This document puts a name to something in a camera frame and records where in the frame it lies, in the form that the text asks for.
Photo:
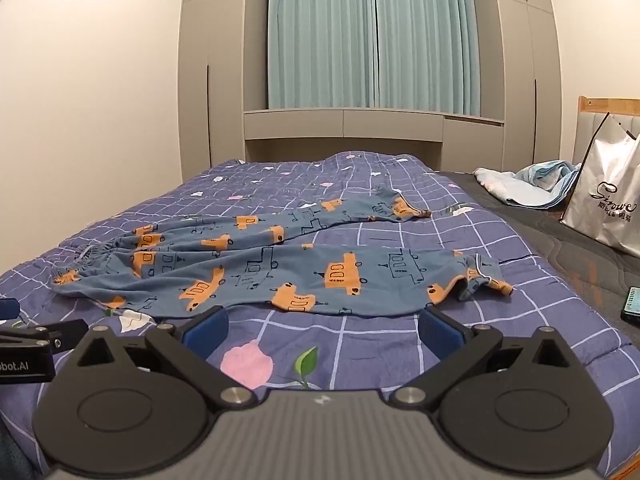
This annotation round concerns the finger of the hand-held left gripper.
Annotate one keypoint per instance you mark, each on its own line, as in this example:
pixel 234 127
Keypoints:
pixel 8 308
pixel 67 332

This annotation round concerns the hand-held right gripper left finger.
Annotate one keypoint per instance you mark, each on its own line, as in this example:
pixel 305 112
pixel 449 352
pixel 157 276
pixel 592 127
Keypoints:
pixel 206 332

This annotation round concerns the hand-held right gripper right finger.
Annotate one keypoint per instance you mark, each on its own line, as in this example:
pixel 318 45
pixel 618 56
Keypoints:
pixel 440 332

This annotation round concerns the blue pants with orange cars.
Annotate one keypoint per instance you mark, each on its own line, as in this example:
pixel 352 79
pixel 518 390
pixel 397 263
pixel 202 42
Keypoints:
pixel 280 265

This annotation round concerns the purple checked blanket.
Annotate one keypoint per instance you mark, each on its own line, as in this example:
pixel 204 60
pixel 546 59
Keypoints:
pixel 400 325

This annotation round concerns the dark cloth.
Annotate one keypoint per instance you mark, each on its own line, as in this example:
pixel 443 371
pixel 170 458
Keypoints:
pixel 11 455

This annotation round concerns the light blue crumpled cloth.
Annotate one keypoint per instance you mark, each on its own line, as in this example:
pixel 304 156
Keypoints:
pixel 530 182

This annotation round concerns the black smartphone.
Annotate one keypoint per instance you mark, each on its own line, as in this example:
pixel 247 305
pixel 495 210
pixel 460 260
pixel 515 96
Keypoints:
pixel 632 304

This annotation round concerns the white shopping bag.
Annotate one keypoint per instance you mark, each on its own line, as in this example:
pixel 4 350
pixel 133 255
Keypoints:
pixel 607 195

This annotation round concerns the wooden padded headboard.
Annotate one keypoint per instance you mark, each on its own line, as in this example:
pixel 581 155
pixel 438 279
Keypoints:
pixel 585 125

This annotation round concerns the grey tall wardrobe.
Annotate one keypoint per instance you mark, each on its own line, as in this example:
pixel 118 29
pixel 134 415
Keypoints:
pixel 530 85
pixel 215 60

